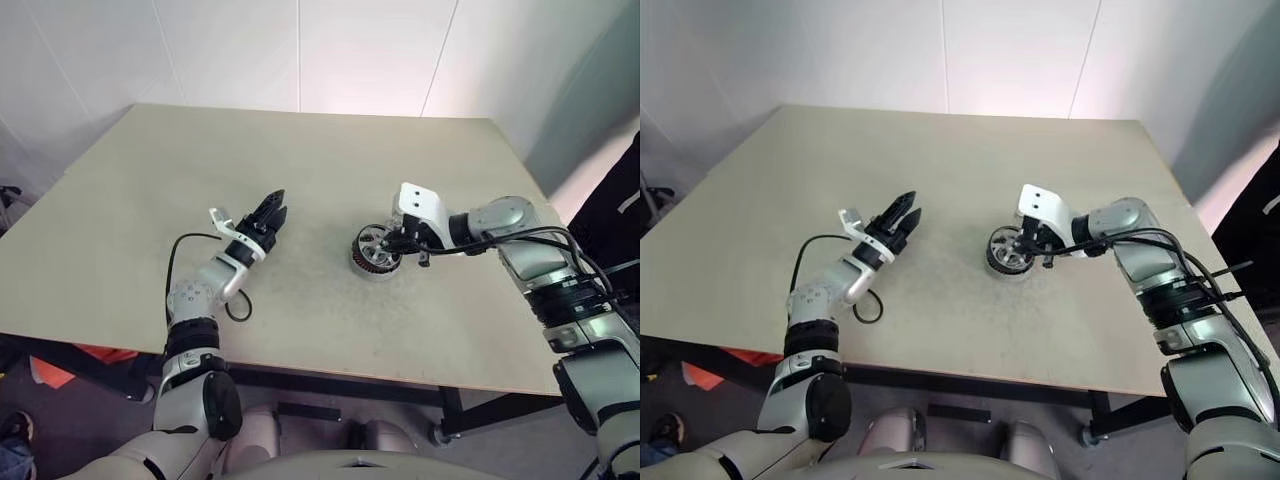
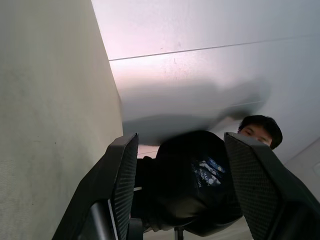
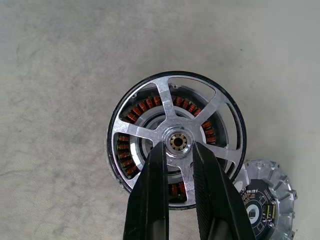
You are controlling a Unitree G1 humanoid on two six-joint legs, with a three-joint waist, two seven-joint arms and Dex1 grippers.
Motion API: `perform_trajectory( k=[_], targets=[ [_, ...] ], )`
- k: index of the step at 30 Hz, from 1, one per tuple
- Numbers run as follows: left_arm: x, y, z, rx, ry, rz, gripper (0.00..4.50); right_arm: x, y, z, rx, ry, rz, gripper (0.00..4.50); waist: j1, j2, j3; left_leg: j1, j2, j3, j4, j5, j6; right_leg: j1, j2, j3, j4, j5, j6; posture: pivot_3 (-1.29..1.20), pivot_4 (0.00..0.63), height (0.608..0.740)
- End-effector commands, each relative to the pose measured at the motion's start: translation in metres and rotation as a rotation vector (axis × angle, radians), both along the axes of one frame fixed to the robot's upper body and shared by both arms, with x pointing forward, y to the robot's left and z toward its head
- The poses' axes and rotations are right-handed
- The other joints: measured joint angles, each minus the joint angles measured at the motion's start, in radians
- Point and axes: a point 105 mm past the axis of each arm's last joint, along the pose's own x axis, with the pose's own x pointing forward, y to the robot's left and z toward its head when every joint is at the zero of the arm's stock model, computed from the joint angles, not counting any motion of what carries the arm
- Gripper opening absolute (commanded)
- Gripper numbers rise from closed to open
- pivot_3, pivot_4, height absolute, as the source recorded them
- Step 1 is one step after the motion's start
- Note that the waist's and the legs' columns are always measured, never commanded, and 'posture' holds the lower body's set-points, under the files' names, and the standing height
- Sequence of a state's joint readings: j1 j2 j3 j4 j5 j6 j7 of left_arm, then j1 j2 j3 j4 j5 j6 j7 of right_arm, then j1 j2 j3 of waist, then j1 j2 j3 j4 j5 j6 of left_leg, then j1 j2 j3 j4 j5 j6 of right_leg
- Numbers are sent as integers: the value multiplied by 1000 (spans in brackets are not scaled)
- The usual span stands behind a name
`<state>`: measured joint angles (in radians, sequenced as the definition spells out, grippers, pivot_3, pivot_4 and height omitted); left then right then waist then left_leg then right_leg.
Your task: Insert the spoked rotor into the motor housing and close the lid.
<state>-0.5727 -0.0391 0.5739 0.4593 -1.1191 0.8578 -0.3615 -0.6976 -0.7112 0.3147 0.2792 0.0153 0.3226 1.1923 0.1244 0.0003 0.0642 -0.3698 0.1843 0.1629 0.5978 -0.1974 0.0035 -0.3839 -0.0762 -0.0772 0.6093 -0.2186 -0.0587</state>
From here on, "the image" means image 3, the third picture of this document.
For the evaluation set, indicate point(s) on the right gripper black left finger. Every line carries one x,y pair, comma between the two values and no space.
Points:
150,200

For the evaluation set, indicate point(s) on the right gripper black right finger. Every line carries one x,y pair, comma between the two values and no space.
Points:
220,200

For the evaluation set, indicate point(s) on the silver round motor lid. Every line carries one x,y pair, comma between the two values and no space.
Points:
280,200

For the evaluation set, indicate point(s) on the round motor housing with windings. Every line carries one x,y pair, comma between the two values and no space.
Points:
145,105

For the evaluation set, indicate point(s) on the silver spoked rotor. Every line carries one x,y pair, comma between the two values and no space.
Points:
167,100

